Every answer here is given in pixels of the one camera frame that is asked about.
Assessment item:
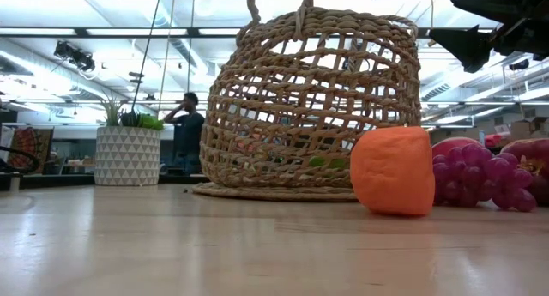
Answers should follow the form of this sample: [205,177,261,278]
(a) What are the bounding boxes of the black ceiling fixture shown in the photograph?
[53,40,96,73]

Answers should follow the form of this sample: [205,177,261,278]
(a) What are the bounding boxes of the purple grape bunch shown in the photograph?
[431,142,538,214]

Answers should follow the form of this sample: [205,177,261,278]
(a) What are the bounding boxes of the woven wicker basket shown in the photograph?
[191,0,424,202]

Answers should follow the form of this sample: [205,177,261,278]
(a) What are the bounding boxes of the black curved cable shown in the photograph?
[0,144,42,175]

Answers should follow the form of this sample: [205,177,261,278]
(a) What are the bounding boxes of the succulent in white patterned pot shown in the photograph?
[94,97,166,187]

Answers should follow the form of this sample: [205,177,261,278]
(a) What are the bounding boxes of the red and yellow apple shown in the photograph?
[499,136,549,207]

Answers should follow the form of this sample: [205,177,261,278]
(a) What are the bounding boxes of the colourful framed picture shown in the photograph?
[8,127,55,175]

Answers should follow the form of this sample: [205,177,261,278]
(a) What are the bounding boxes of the black overhead crossbar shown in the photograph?
[0,27,494,39]

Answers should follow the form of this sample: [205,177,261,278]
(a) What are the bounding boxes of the cardboard boxes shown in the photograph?
[510,117,549,145]

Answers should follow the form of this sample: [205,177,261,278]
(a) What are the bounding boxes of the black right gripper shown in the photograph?
[427,0,549,74]

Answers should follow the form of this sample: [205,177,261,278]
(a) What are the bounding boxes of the person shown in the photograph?
[162,91,207,177]

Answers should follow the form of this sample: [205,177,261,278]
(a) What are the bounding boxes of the red-orange round fruit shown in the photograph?
[431,136,484,159]

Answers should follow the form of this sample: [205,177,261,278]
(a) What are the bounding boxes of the green cucumber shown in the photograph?
[308,156,347,169]

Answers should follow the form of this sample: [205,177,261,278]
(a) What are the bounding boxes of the orange fruit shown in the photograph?
[349,125,437,217]

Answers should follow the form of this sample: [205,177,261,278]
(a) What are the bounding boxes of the thin black hanging cable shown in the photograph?
[130,0,164,113]

